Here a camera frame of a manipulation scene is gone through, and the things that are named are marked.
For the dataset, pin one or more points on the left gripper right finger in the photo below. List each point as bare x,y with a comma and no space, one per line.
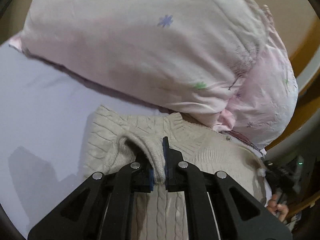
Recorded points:
217,207

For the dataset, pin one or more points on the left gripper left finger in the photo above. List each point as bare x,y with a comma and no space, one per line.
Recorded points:
101,207

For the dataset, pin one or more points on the beige cable-knit sweater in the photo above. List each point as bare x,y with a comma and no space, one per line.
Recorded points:
114,139

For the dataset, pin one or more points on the person's right hand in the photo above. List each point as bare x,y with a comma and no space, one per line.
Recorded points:
279,210

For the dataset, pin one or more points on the wooden headboard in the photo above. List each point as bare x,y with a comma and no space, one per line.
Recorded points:
305,62

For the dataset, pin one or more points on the right pink floral pillow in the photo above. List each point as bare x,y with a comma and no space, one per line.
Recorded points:
263,106

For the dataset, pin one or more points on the pink floral pillow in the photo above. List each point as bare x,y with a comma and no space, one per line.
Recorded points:
263,106
189,56

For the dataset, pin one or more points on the left pink floral pillow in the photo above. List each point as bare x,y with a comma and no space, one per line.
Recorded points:
189,56

